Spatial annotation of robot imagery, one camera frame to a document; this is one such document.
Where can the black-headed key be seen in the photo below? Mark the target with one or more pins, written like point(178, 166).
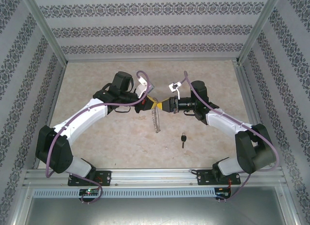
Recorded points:
point(183, 138)

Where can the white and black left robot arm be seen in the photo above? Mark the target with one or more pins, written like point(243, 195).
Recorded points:
point(82, 116)

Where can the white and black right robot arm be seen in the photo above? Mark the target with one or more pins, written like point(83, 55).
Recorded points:
point(222, 118)

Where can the right circuit board with LED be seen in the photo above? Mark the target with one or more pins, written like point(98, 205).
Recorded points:
point(222, 193)

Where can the circuit board with led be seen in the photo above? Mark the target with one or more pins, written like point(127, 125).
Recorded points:
point(89, 191)
point(222, 193)

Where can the left circuit board with LED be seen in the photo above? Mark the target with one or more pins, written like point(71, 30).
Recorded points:
point(89, 191)

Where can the aluminium mounting rail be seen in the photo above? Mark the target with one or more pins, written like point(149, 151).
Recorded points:
point(155, 177)

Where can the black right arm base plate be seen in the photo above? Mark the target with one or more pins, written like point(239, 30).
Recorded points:
point(203, 177)

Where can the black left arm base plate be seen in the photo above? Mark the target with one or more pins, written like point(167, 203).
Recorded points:
point(105, 177)

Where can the aluminium frame post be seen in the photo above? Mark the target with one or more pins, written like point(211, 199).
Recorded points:
point(41, 24)
point(261, 24)

